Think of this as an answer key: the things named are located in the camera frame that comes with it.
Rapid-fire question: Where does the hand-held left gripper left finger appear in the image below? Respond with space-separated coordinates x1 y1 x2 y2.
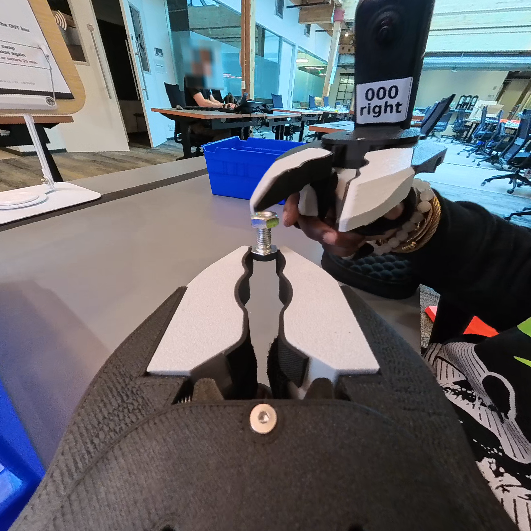
146 246 258 391

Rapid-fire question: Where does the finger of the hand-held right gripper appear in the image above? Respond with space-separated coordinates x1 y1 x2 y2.
335 148 415 234
250 148 335 218

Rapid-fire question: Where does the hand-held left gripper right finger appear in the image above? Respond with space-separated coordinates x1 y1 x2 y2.
272 246 381 391

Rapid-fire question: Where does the silver hex bolt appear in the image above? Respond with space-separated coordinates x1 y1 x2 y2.
253 231 278 258

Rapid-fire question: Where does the blue plastic bin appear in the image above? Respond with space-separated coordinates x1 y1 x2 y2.
202 137 308 201
0 378 46 523

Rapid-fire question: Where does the person's right forearm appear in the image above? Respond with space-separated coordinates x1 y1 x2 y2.
415 195 531 332

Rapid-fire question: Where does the wooden office desk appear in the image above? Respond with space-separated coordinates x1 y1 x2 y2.
309 121 357 137
151 106 324 158

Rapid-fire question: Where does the black round cushion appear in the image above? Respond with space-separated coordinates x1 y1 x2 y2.
321 249 421 299

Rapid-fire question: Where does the wooden pillar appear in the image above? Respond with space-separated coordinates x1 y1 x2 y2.
241 0 255 100

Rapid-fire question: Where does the small red object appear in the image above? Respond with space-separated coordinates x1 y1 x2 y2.
425 306 498 339

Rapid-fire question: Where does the white sign stand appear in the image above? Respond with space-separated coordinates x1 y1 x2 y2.
0 116 102 226

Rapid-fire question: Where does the black printed shirt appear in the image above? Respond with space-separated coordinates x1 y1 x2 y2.
425 320 531 531

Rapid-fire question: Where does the white bead bracelet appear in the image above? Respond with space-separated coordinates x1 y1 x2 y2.
365 179 436 256

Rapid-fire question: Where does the gold bracelet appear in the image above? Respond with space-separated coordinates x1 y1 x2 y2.
394 195 443 254

